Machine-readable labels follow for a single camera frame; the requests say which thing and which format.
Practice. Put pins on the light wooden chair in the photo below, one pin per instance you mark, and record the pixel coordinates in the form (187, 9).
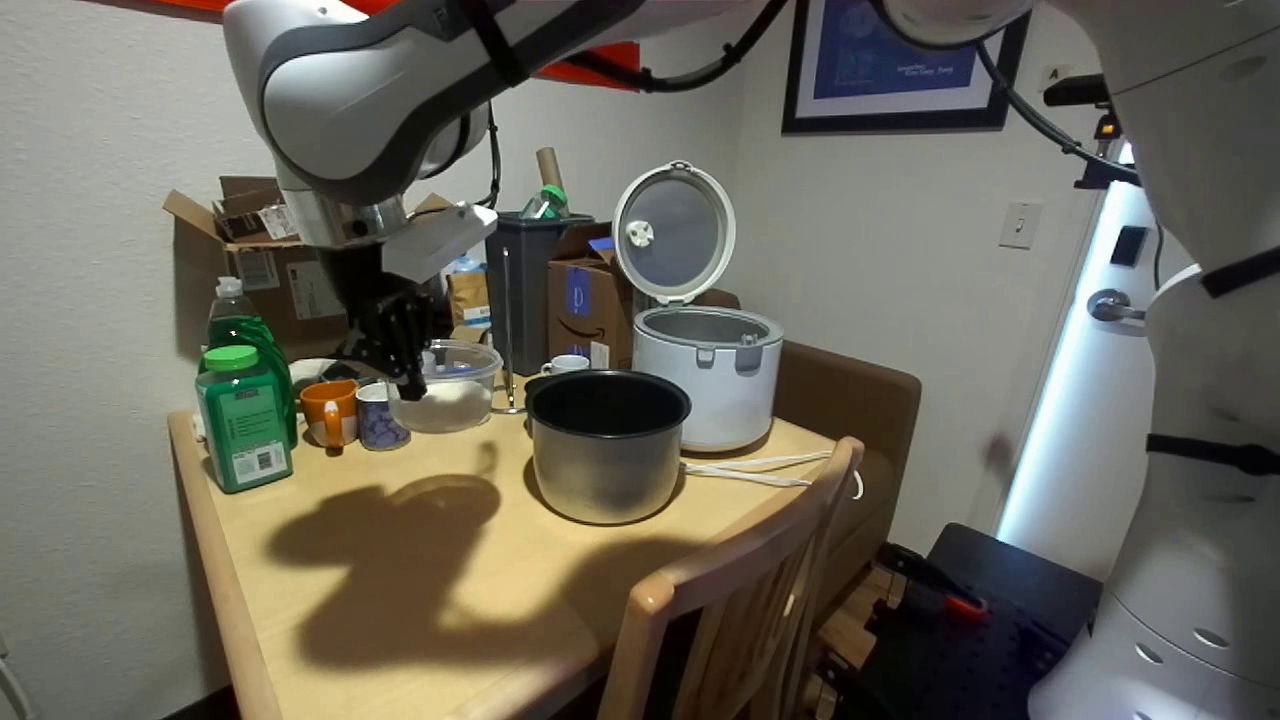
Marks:
(744, 585)

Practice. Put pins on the white rice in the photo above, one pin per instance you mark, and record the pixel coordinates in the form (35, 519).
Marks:
(454, 400)

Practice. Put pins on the metal pot black interior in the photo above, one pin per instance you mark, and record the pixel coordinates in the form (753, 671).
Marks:
(606, 460)

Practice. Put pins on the black door keypad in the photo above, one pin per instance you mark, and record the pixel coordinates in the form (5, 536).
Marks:
(1128, 244)

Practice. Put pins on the green square soap bottle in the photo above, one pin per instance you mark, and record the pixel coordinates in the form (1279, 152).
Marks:
(243, 424)

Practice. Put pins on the green round bottle white cap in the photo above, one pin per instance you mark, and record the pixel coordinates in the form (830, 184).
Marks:
(238, 320)

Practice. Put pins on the small white cup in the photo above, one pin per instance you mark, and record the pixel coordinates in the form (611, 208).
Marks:
(566, 366)

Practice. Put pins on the dark brown wooden chair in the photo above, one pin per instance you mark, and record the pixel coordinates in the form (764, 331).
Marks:
(854, 400)

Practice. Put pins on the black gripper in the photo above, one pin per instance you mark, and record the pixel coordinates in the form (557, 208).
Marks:
(381, 301)

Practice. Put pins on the green bottle in bin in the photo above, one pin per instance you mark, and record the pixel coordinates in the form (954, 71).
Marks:
(545, 204)

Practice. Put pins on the framed blue picture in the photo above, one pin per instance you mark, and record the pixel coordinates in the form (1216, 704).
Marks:
(880, 66)

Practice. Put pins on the small tan carton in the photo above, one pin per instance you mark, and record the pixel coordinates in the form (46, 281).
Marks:
(470, 301)

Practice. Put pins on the open cardboard box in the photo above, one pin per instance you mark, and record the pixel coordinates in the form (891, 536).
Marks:
(233, 227)

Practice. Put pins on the white light switch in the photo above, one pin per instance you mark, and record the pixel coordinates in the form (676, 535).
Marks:
(1019, 227)

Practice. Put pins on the black trash bin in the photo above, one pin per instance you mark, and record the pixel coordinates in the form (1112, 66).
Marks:
(518, 295)

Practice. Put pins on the brown shipping box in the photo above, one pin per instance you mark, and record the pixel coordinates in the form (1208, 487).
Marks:
(584, 315)

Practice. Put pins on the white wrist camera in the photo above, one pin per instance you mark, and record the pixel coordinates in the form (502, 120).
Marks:
(445, 241)

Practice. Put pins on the white rice cooker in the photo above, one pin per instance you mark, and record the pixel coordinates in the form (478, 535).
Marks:
(707, 383)

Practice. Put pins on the cardboard tube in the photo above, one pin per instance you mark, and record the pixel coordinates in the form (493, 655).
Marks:
(551, 165)

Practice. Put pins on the blue patterned mug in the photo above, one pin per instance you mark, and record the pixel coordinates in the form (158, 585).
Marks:
(378, 424)

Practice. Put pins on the black camera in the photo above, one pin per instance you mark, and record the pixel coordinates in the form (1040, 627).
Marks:
(1075, 89)

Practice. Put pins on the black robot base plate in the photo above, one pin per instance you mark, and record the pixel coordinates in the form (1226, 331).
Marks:
(1012, 602)

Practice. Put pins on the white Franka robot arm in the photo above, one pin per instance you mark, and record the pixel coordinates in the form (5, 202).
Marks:
(402, 83)

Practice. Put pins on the orange mug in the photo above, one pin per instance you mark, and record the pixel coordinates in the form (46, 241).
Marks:
(326, 409)

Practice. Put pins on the red wall banner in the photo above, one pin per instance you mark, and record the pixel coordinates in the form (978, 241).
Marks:
(592, 71)

